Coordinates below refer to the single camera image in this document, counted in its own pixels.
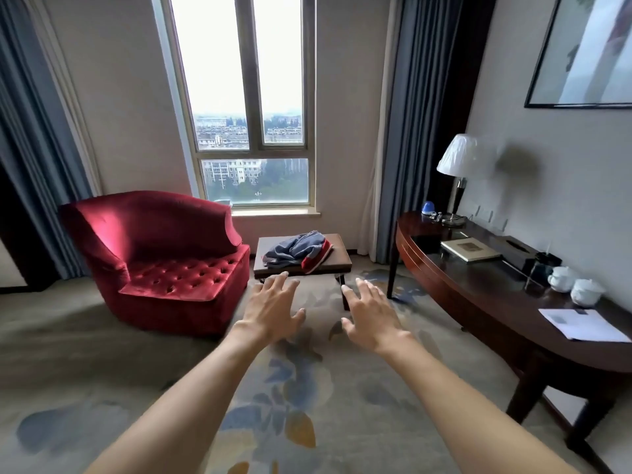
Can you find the person's right hand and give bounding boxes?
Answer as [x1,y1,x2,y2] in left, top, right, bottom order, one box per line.
[341,278,414,355]

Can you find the table lamp with white shade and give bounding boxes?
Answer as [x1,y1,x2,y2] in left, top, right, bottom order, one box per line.
[436,133,488,228]

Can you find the window with beige frame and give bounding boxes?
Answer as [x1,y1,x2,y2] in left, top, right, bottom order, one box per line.
[150,0,323,213]

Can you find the blue curtain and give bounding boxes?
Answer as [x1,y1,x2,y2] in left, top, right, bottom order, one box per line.
[375,0,466,265]
[0,0,95,283]

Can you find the person's left forearm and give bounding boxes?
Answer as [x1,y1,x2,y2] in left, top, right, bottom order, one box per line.
[83,325,270,474]

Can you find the beige sheer curtain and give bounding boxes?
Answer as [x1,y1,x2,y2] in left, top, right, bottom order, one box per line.
[362,0,407,258]
[29,0,105,199]

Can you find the white hardcover book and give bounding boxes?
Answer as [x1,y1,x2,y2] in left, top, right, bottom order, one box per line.
[440,237,502,264]

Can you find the black framed wall picture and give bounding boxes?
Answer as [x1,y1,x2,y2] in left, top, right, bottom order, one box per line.
[524,0,632,110]

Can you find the person's right forearm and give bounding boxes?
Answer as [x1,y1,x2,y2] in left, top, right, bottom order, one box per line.
[373,333,583,474]

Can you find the white paper sheets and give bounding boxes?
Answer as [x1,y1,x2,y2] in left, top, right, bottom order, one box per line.
[538,308,632,343]

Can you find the grey and red garment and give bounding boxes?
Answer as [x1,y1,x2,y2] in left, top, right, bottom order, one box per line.
[261,231,333,274]

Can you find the red tufted velvet armchair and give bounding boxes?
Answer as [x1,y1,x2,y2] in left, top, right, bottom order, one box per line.
[58,190,252,339]

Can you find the person's left hand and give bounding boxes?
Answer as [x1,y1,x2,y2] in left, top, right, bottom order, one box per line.
[236,272,307,346]

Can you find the dark wooden curved desk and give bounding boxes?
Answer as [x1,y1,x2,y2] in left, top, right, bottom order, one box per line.
[386,210,632,470]

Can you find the brown cushioned footstool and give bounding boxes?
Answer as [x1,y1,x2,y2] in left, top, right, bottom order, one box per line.
[253,233,354,312]

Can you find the white lidded ceramic cup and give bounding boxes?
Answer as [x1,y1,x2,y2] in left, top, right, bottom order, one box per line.
[546,266,580,294]
[570,278,607,307]

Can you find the black tissue box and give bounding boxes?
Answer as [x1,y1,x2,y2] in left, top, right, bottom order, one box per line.
[496,235,540,273]

